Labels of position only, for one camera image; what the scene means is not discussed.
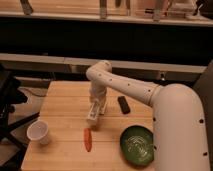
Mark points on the dark cabinet at right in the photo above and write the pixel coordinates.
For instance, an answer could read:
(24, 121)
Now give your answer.
(204, 88)

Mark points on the black rectangular block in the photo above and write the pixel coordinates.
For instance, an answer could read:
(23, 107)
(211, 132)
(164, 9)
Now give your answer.
(123, 104)

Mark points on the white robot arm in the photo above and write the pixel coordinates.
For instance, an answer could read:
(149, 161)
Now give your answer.
(180, 138)

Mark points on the black office chair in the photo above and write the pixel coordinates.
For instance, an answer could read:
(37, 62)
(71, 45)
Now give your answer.
(10, 95)

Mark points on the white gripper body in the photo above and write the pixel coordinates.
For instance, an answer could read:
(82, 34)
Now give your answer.
(98, 91)

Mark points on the green ceramic bowl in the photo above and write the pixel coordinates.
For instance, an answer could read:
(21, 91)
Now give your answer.
(136, 144)

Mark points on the white paper cup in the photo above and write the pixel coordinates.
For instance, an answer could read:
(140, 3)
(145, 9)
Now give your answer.
(39, 132)

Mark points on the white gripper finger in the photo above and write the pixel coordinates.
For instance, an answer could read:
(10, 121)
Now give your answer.
(91, 99)
(103, 107)

